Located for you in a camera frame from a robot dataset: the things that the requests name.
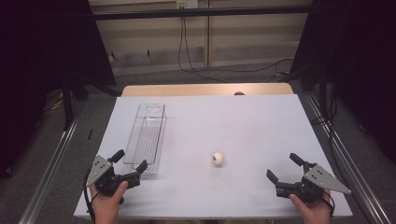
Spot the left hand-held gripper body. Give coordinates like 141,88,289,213
85,154,141,198

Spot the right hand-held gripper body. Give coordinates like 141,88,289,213
275,161,352,203

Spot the clear plastic container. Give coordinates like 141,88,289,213
122,103,167,175

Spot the white egg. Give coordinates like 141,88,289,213
211,151,225,167

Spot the person's right hand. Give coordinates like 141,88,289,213
289,189,332,224

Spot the person's left hand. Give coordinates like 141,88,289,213
90,180,129,224

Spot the white table board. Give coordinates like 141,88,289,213
73,93,353,218

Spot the black stand leg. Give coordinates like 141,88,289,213
317,62,332,117
60,77,90,131

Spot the wooden table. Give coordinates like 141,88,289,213
120,82,294,97

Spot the black curtain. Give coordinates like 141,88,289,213
0,0,118,180
290,0,396,166

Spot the black horizontal bar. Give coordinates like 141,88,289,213
92,5,312,21

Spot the left hand-held gripper cable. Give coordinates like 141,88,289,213
82,169,96,223

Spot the hand-held gripper cable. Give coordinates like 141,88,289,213
82,169,96,223
323,189,336,217

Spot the right hand-held gripper cable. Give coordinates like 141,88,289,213
323,189,336,217

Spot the metal floor rail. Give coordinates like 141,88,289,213
18,102,87,224
303,92,393,224

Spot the yellow cable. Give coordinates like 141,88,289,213
46,89,64,112

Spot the black floor cable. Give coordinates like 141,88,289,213
186,58,294,75

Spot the black hanging wall cable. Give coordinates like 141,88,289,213
177,17,230,84

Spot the white wall socket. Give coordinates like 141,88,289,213
176,0,200,9

